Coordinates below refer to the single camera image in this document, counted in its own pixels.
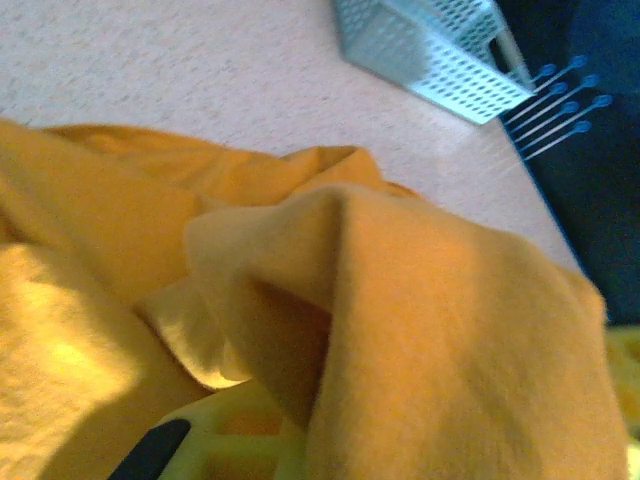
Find yellow t-shirt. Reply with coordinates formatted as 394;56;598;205
0;117;632;480

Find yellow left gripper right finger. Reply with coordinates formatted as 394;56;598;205
604;324;640;480

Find grey perforated plastic basket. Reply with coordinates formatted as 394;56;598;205
332;0;537;126

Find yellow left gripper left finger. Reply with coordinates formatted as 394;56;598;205
107;384;311;480

